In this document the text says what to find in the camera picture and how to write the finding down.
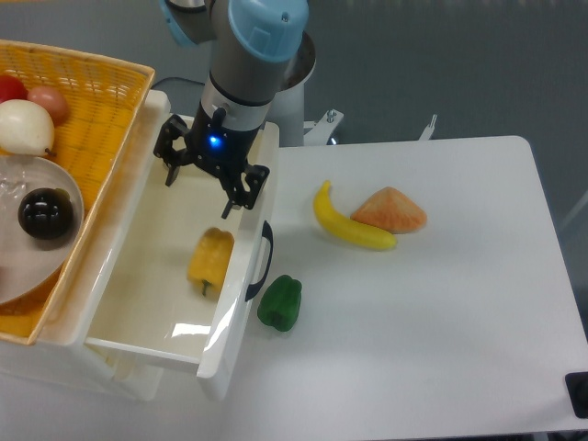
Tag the white table clamp bracket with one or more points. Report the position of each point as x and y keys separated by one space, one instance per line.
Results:
x=429 y=130

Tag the green bell pepper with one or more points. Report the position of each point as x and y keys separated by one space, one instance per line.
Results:
x=280 y=305

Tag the orange fruit wedge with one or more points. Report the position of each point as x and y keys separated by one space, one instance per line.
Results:
x=390 y=210

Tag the yellow banana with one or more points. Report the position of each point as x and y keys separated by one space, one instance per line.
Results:
x=344 y=228

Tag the yellow bell pepper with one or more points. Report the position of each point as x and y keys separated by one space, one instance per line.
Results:
x=209 y=262

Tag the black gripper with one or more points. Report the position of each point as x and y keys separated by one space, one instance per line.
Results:
x=216 y=149

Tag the grey round plate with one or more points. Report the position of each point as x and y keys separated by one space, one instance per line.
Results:
x=27 y=262

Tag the dark purple eggplant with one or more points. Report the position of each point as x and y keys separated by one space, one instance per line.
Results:
x=46 y=213

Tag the white onion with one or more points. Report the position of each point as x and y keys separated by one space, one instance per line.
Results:
x=26 y=128

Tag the black corner object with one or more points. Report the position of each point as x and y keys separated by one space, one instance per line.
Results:
x=577 y=386

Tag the yellow woven basket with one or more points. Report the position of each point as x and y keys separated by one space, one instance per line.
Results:
x=105 y=96

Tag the red tomato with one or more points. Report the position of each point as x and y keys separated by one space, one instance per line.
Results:
x=11 y=88

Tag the white drawer cabinet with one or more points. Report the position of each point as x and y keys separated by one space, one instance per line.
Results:
x=63 y=353

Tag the clear plastic wrap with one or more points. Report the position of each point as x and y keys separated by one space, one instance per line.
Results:
x=14 y=180

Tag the dark blue drawer handle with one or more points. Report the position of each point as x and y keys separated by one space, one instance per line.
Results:
x=264 y=263

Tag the open white upper drawer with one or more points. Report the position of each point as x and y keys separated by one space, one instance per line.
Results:
x=151 y=311

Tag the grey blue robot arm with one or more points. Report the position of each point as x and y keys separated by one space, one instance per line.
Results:
x=256 y=42

